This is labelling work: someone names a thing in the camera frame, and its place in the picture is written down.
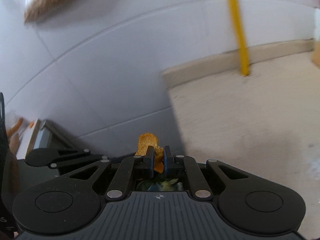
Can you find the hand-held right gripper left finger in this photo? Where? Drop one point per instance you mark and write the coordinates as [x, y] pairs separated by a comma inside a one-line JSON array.
[[150, 161]]

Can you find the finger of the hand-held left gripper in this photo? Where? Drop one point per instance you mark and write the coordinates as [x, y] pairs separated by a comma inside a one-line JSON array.
[[82, 158]]

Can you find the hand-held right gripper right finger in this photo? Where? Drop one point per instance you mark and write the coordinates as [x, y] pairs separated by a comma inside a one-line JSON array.
[[168, 161]]

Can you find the yellow pipe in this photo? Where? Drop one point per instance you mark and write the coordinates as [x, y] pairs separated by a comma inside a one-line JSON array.
[[237, 30]]

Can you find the white top metal cart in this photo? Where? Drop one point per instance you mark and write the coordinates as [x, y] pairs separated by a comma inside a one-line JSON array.
[[42, 135]]

